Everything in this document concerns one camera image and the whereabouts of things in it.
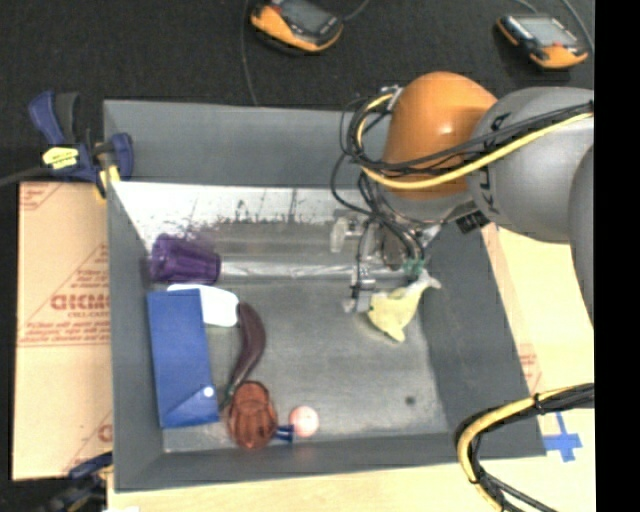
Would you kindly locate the pink ball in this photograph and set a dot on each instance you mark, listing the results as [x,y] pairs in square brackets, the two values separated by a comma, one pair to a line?
[304,421]

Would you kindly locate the pale yellow toy fish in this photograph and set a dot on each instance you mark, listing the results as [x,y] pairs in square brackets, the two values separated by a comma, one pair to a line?
[395,312]

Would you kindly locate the white plastic container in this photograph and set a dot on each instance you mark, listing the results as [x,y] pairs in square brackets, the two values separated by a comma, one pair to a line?
[220,306]

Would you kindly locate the blue flat box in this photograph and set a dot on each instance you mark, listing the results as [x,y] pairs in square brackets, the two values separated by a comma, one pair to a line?
[180,357]

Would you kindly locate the brown cardboard board red print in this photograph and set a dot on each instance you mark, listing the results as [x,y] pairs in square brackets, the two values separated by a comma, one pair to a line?
[60,340]

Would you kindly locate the purple ribbed cup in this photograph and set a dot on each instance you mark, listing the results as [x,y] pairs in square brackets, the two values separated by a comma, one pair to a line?
[182,260]

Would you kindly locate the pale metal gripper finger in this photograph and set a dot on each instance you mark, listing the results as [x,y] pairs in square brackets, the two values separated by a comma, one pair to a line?
[366,280]
[352,302]

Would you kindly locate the small blue clip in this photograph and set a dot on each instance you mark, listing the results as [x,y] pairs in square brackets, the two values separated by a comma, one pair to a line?
[285,433]

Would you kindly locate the purple toy eggplant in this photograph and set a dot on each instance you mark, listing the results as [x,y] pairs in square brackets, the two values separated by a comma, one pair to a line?
[251,335]

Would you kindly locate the grey metal bin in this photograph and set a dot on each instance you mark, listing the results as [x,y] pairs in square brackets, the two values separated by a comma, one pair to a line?
[340,370]

